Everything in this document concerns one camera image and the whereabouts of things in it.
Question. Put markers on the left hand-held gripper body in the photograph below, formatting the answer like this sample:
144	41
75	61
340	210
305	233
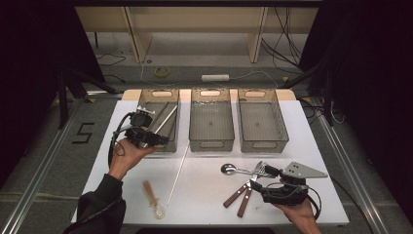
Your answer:
139	136

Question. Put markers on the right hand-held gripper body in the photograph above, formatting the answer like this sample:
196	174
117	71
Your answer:
302	170

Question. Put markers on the white chopstick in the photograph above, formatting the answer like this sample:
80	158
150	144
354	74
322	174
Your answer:
167	119
178	175

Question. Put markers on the grey translucent plastic bin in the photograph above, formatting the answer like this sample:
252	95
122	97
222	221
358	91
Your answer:
211	122
261	122
162	97

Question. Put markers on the metal spoon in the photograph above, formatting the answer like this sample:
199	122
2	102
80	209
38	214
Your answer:
228	168

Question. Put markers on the person's left hand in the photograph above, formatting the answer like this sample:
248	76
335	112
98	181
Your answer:
125	159

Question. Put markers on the person's right hand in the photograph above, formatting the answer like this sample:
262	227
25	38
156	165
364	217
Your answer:
302	219

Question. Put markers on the yellow tape roll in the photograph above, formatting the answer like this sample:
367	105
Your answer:
156	72

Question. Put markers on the white table board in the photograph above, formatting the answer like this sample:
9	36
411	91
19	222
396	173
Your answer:
201	195

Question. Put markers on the black metal stand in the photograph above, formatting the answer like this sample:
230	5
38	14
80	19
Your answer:
63	104
328	97

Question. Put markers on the white power strip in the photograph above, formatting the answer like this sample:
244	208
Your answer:
215	78

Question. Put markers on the beige wooden shelf unit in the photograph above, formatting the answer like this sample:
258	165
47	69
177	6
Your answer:
195	19

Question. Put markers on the dark curtain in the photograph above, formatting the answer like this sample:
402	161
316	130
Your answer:
373	81
29	65

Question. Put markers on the metal floor rail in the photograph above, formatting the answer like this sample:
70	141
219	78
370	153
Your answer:
338	152
32	185

